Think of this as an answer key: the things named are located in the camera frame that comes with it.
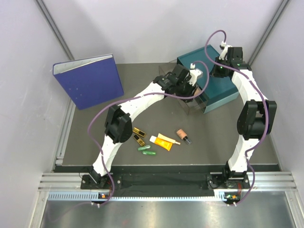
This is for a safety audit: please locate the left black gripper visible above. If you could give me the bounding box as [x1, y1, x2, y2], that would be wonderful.
[175, 77, 198, 103]

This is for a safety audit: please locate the cream concealer tube gold cap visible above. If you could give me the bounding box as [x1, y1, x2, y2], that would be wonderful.
[157, 133, 180, 145]

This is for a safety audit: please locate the orange sunscreen tube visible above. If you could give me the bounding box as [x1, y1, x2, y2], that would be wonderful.
[149, 136, 173, 151]

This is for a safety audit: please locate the gold black lipstick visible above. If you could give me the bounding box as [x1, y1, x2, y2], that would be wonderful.
[133, 127, 146, 137]
[133, 134, 145, 147]

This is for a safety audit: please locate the beige foundation bottle black cap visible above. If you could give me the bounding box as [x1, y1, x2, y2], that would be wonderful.
[191, 86, 202, 99]

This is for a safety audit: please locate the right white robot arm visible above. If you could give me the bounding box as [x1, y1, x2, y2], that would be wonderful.
[210, 44, 277, 188]

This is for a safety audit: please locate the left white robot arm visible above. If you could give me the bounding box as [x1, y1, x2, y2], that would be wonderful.
[91, 64, 203, 188]

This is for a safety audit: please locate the teal drawer cabinet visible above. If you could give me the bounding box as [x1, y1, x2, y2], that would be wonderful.
[177, 47, 239, 113]

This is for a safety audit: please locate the upper green lip balm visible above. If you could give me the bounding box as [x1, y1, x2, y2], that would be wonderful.
[137, 145, 151, 151]

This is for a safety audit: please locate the green lip balm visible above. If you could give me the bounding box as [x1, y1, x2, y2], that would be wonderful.
[142, 151, 156, 156]
[137, 145, 151, 151]

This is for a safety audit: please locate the lower green lip balm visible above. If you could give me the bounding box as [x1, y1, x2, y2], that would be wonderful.
[142, 151, 156, 156]

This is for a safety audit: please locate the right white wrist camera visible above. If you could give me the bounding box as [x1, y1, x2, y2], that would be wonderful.
[219, 41, 232, 60]

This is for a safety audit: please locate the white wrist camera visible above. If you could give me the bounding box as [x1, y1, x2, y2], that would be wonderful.
[188, 63, 203, 86]
[219, 41, 232, 60]

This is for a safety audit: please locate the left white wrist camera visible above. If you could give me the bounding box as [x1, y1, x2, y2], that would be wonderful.
[188, 63, 203, 86]

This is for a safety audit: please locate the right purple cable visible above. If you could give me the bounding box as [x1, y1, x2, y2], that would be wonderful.
[204, 29, 270, 206]

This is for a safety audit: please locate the purple cable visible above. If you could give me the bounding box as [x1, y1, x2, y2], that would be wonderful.
[204, 29, 270, 206]
[87, 60, 210, 206]

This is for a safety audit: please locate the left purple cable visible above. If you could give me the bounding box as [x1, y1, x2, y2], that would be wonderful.
[87, 60, 210, 206]

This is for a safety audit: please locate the blue ring binder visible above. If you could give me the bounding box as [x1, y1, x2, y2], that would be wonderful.
[53, 54, 124, 110]

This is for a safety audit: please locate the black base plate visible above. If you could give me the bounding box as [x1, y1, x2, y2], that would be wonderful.
[81, 172, 249, 190]

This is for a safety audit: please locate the slotted cable duct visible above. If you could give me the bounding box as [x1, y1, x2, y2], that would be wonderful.
[47, 191, 238, 203]

